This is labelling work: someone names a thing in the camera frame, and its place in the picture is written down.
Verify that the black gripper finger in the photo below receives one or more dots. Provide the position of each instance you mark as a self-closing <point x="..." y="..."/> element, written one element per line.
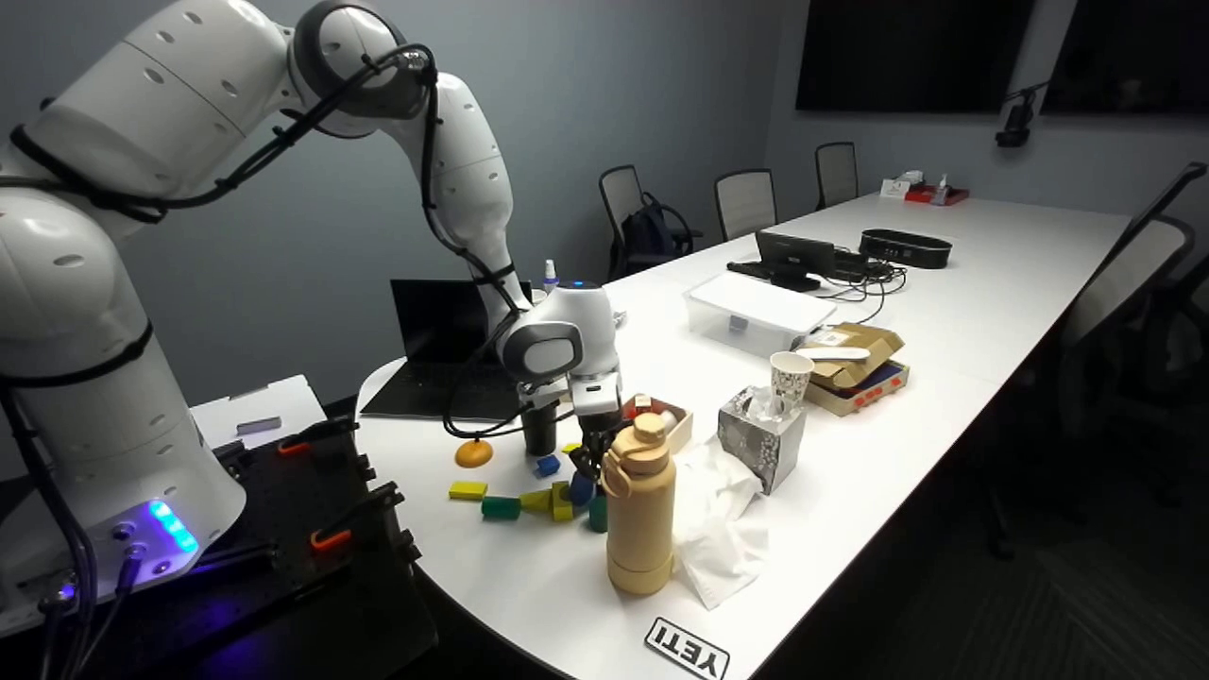
<point x="589" y="466"/>

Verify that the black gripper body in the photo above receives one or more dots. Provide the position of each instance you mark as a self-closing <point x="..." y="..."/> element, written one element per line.
<point x="595" y="402"/>

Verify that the blue square block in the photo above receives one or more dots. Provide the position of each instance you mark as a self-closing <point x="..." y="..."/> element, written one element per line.
<point x="583" y="493"/>

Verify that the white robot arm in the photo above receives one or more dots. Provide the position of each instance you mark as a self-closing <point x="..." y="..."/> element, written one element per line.
<point x="180" y="115"/>

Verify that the blue small round block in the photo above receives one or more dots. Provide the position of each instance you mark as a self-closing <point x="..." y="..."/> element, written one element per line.
<point x="546" y="466"/>

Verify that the teal green block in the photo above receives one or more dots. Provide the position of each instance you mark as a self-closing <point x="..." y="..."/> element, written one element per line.
<point x="597" y="516"/>

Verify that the yellow triangle block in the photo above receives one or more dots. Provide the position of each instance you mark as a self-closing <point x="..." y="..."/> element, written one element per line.
<point x="551" y="504"/>

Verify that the green cylinder block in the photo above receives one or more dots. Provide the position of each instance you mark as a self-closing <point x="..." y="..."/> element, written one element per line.
<point x="499" y="507"/>

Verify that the orange round block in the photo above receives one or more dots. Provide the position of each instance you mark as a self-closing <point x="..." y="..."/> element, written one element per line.
<point x="474" y="454"/>

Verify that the yellow rectangular block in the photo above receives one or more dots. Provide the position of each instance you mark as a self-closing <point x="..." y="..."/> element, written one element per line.
<point x="468" y="493"/>

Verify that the grey tissue box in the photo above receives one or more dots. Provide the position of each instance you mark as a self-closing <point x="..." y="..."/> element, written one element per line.
<point x="766" y="434"/>

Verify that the white flat box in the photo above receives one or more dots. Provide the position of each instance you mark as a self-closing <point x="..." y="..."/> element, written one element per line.
<point x="755" y="314"/>

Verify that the open cardboard box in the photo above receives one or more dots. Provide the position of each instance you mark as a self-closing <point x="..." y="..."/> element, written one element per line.
<point x="850" y="370"/>

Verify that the wooden tray with blocks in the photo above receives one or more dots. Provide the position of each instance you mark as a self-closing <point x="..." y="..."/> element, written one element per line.
<point x="673" y="426"/>

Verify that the tan water bottle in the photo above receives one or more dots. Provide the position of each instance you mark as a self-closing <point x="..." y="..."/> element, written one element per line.
<point x="641" y="480"/>

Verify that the black tumbler cup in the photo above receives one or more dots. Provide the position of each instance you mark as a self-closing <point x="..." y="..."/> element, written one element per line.
<point x="537" y="434"/>

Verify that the small spray bottle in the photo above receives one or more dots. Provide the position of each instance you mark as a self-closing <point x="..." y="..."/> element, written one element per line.
<point x="551" y="275"/>

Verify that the white crumpled tissue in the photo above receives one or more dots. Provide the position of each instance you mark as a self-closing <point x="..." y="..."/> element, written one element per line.
<point x="717" y="542"/>

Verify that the black open laptop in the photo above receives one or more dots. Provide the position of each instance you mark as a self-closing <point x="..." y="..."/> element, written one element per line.
<point x="446" y="362"/>

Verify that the office chair with backpack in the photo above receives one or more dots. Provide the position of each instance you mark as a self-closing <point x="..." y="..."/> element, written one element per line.
<point x="643" y="230"/>

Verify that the white paper cup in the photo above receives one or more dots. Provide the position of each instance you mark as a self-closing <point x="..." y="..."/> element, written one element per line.
<point x="791" y="378"/>

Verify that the Yeti sticker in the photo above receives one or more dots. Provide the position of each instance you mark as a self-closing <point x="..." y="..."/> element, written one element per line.
<point x="702" y="659"/>

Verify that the black monitor device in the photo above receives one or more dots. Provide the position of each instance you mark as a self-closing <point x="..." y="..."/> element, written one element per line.
<point x="805" y="262"/>

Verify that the grey middle office chair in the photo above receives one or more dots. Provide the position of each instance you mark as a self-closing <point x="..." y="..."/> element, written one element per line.
<point x="745" y="202"/>

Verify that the grey office chair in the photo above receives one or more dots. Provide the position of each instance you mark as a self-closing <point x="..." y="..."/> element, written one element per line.
<point x="745" y="202"/>
<point x="837" y="171"/>

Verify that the orange clamp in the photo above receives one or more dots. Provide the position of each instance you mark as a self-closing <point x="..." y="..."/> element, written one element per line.
<point x="330" y="542"/>

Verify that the white papers on stand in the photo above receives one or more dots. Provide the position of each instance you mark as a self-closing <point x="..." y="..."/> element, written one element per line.
<point x="257" y="416"/>

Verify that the grey far office chair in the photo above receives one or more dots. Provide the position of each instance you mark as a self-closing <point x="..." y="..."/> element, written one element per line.
<point x="837" y="171"/>

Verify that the red items on table end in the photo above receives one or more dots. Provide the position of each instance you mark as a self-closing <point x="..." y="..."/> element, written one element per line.
<point x="912" y="187"/>

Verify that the right side office chair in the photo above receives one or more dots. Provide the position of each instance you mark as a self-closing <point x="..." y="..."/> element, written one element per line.
<point x="1102" y="378"/>

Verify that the wall mounted black screen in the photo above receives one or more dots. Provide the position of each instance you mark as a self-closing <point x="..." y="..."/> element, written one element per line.
<point x="908" y="55"/>

